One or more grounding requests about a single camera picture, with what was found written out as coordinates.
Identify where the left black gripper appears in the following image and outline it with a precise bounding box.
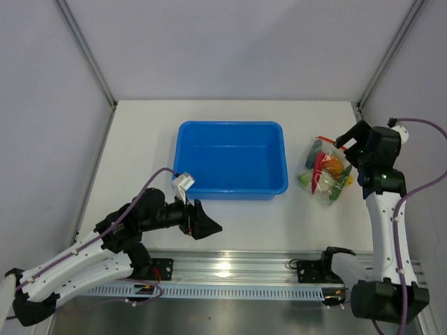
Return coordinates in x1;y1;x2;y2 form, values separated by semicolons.
142;189;222;239

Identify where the orange red mango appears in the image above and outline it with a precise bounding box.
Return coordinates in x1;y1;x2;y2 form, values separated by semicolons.
323;156;344;175

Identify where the dark green cucumber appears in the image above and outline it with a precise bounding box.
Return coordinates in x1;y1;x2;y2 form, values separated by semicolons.
305;139;323;169

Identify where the red chili pepper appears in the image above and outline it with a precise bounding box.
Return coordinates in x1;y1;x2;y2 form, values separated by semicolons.
311;151;325;195

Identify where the clear zip top bag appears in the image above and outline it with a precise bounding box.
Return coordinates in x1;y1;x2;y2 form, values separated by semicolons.
295;135;350;206

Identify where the yellow orange mango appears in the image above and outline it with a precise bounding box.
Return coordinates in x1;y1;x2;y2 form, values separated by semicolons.
345;175;353;186

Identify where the green chili pepper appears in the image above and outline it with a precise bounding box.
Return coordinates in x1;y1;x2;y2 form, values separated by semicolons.
329;165;353;203

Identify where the green grape bunch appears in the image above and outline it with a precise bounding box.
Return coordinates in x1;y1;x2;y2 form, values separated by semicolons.
297;172;312;187

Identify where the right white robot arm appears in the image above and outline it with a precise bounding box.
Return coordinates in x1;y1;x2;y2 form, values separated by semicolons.
318;121;430;329

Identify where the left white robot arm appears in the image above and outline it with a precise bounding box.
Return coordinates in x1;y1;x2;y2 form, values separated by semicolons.
9;188;222;327

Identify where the blue plastic bin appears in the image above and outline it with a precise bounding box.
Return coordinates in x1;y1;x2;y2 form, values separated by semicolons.
173;121;288;200

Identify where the aluminium mounting rail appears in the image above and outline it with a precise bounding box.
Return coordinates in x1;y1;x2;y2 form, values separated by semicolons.
46;248;425;283

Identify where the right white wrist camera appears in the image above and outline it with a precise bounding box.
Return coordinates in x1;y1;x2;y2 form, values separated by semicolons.
388;118;409;145

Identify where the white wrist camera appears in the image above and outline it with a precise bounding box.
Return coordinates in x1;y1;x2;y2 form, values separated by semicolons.
388;118;409;145
172;172;196;204

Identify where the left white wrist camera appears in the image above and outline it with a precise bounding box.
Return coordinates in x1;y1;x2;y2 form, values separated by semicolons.
172;172;196;204

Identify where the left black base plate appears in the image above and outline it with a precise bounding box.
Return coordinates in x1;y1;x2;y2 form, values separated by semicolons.
142;258;174;281

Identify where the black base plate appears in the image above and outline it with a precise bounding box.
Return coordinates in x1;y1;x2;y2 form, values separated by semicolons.
142;258;174;281
288;259;343;284

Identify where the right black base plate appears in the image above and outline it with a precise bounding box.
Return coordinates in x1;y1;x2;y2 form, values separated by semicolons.
288;259;343;284

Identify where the right aluminium frame post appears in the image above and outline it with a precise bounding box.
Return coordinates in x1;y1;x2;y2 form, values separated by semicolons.
356;0;429;113

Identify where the aluminium frame post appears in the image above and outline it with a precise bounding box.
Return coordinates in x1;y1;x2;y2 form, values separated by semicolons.
53;0;117;110
356;0;429;113

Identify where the left aluminium frame post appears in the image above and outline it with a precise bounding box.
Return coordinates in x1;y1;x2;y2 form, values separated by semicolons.
53;0;117;110

